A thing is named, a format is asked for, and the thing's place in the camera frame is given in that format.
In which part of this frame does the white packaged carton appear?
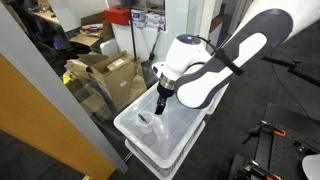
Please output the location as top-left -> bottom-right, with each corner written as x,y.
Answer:
145,11 -> 167,32

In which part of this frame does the orange handled bar clamp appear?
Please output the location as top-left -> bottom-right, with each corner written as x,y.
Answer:
233,159 -> 284,180
241,120 -> 287,145

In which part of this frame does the grey metal door frame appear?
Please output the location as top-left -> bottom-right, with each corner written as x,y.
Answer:
0,1 -> 129,174

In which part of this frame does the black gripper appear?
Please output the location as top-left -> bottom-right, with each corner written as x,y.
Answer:
154,83 -> 175,116

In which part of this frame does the black breadboard table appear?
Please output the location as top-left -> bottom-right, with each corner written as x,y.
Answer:
229,103 -> 320,180

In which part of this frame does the black vertical pole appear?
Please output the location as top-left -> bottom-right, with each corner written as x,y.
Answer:
128,0 -> 140,78

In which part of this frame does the large open cardboard box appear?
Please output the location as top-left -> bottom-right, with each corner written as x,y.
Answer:
89,49 -> 138,112

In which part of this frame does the teal marker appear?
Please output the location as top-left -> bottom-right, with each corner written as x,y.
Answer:
137,113 -> 150,125

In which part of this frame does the flattened cardboard pile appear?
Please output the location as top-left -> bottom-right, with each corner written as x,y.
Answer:
64,53 -> 101,88

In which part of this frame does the translucent white plastic bin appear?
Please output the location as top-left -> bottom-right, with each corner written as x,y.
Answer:
204,83 -> 231,116
113,82 -> 214,169

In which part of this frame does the clear plastic cup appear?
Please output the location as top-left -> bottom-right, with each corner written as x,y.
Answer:
133,111 -> 155,135

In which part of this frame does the low brown cardboard box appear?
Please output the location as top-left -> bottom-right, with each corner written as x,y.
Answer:
66,78 -> 113,122

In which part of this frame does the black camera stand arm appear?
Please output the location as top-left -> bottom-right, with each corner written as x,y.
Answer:
261,55 -> 320,88

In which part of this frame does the red metal box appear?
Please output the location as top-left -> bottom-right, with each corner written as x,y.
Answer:
103,5 -> 132,27

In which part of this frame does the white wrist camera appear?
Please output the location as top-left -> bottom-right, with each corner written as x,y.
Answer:
151,60 -> 168,79

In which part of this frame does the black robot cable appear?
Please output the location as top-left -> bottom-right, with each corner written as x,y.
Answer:
195,34 -> 223,56

